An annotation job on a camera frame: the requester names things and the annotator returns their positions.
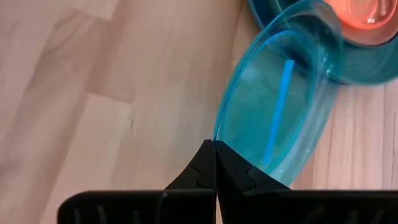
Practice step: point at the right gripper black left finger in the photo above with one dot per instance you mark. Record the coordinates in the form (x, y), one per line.
(140, 208)

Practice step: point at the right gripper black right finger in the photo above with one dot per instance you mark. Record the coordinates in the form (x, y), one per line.
(295, 207)

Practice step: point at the small clear cyan plastic plate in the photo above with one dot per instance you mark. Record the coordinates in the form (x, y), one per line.
(258, 115)

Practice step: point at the large light teal plastic plate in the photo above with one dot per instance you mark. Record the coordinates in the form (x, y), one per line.
(373, 78)

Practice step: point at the dark teal plastic plate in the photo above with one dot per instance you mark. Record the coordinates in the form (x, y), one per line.
(373, 53)

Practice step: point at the brown plastic plate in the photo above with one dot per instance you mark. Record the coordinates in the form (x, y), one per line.
(370, 36)

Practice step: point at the small clear orange plastic plate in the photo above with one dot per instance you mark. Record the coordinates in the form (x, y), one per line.
(357, 12)

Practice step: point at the large blue plastic plate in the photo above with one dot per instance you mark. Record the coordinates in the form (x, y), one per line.
(258, 12)

